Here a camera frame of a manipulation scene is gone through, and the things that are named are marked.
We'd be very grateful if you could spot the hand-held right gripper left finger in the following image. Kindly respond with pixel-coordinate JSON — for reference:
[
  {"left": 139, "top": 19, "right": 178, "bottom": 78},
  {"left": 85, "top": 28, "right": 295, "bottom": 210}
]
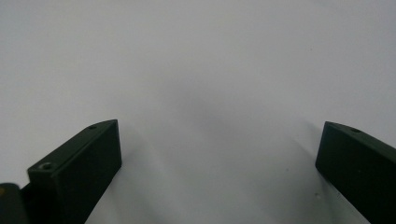
[{"left": 20, "top": 119, "right": 122, "bottom": 224}]

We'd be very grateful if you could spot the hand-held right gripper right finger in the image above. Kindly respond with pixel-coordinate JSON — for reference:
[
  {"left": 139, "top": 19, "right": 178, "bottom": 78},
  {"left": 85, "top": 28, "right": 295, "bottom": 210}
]
[{"left": 315, "top": 120, "right": 396, "bottom": 224}]

